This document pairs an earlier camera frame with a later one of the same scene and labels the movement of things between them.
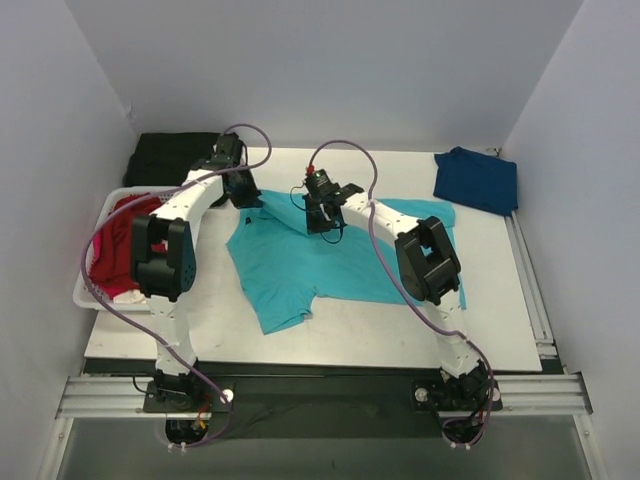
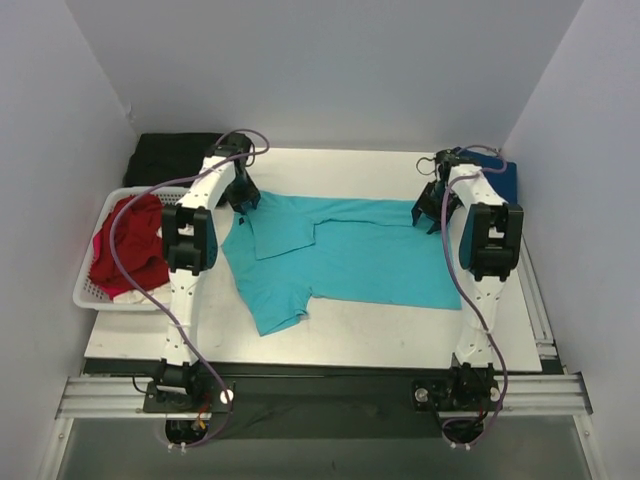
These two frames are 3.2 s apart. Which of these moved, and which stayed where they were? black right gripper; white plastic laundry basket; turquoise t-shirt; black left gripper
Moved: black right gripper
Stayed: black left gripper; white plastic laundry basket; turquoise t-shirt
